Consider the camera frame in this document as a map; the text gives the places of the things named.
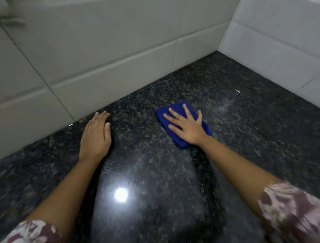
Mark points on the person's right hand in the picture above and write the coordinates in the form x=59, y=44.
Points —
x=191, y=129

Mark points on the person's left hand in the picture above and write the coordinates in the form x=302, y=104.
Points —
x=95, y=140

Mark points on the person's left thumb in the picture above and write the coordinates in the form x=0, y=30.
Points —
x=108, y=131

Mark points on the person's right little finger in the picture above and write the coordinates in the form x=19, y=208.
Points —
x=199, y=116

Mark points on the person's right middle finger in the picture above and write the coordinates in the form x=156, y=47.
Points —
x=177, y=114

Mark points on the person's right thumb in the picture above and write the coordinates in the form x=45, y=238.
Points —
x=174, y=127

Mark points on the blue cleaning cloth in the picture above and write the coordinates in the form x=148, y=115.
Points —
x=180, y=110

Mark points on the person's right forearm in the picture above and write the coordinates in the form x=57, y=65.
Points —
x=237, y=170

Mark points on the person's left forearm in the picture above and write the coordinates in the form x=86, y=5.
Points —
x=65, y=190

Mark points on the floral maroon left sleeve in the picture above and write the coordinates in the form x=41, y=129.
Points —
x=27, y=232

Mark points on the floral maroon sleeve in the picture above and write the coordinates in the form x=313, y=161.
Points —
x=292, y=210
x=27, y=232

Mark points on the floral maroon right sleeve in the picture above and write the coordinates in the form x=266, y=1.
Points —
x=292, y=210

